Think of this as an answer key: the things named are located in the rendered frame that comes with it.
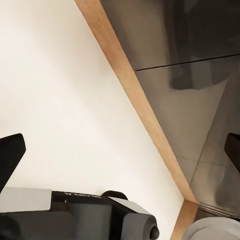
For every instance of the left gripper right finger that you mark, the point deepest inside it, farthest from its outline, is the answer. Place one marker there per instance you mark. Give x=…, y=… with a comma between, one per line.
x=232, y=149

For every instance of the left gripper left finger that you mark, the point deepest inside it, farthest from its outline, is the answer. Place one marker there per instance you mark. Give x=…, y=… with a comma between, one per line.
x=12, y=150

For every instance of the cabinet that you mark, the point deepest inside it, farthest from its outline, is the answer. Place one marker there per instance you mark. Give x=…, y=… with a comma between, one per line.
x=186, y=57
x=204, y=212

